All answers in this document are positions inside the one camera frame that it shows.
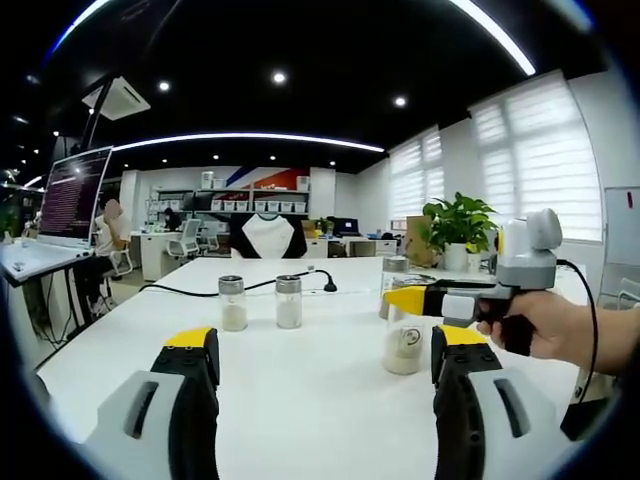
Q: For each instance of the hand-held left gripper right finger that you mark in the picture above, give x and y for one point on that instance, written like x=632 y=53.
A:
x=460 y=365

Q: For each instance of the leafy office plant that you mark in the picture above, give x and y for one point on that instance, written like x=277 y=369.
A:
x=10 y=225

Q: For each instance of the tall seasoning bottle brown powder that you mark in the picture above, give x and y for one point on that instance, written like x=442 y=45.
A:
x=396 y=265

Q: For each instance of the white board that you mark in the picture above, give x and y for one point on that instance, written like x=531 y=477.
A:
x=622 y=235

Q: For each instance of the white office desk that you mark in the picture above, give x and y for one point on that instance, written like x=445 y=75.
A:
x=155 y=255

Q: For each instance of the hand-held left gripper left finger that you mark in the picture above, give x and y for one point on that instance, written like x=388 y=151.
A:
x=195 y=360

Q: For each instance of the long ceiling light strip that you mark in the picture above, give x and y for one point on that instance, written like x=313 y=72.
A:
x=520 y=59
x=240 y=135

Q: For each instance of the round ceiling spotlights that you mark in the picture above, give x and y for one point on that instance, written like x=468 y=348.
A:
x=279 y=77

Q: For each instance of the small seasoning bottle beige powder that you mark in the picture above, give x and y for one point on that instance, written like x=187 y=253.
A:
x=233 y=317

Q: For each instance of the small seasoning bottle white granules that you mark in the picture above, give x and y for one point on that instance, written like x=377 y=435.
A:
x=289 y=315

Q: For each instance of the small white patterned pot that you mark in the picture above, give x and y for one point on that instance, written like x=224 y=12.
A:
x=474 y=261

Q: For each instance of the white window blind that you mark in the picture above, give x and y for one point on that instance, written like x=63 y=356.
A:
x=417 y=180
x=540 y=160

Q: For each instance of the small green plant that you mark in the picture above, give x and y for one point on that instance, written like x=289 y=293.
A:
x=325 y=225

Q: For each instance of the tall black pole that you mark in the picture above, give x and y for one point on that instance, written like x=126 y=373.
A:
x=95 y=120

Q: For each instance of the ceiling air conditioner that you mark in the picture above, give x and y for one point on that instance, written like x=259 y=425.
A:
x=116 y=97

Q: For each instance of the white laptop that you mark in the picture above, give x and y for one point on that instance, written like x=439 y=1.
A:
x=75 y=195

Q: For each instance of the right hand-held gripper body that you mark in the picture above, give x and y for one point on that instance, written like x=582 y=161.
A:
x=527 y=250

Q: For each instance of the small brown carton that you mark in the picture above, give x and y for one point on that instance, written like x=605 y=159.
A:
x=308 y=230

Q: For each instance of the tall seasoning bottle white powder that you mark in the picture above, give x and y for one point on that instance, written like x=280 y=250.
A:
x=402 y=357

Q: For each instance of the tall brown cardboard box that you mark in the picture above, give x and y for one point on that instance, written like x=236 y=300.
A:
x=419 y=240

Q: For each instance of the white office chair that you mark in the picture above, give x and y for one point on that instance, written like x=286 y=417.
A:
x=186 y=235

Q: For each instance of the computer monitor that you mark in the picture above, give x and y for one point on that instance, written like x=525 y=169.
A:
x=346 y=226

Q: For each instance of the row of white storage bins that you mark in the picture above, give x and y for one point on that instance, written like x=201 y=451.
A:
x=270 y=206

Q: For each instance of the potted green plant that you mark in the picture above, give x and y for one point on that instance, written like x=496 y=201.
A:
x=460 y=215

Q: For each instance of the grey storage shelf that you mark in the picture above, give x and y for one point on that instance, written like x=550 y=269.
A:
x=200 y=191

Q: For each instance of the person's right hand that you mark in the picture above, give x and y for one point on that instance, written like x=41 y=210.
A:
x=547 y=325

